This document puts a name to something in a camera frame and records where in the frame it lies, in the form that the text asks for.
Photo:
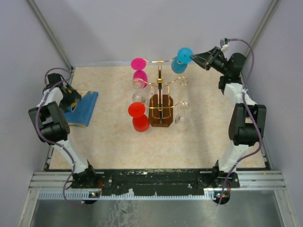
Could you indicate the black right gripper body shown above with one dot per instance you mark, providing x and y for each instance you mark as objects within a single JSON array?
[{"x": 218, "y": 63}]

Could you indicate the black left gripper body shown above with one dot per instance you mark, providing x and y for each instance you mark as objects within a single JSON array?
[{"x": 69, "y": 98}]

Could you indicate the cyan plastic wine glass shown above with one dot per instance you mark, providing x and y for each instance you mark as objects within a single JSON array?
[{"x": 182, "y": 59}]

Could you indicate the clear wine glass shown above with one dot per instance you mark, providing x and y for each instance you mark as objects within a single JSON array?
[
  {"x": 181, "y": 119},
  {"x": 138, "y": 95}
]

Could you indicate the magenta plastic wine glass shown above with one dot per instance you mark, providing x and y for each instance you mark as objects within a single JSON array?
[{"x": 140, "y": 78}]

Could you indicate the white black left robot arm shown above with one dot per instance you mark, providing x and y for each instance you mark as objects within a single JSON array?
[{"x": 52, "y": 127}]

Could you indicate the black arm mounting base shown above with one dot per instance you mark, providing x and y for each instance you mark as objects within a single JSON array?
[{"x": 160, "y": 182}]

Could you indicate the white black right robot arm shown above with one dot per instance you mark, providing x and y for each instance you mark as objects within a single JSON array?
[{"x": 248, "y": 118}]

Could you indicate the red plastic wine glass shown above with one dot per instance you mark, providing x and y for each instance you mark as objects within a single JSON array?
[{"x": 140, "y": 121}]

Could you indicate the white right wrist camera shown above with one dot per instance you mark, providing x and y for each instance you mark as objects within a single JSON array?
[{"x": 224, "y": 44}]

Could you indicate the gold wire wine glass rack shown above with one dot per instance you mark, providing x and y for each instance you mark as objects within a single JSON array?
[{"x": 161, "y": 103}]

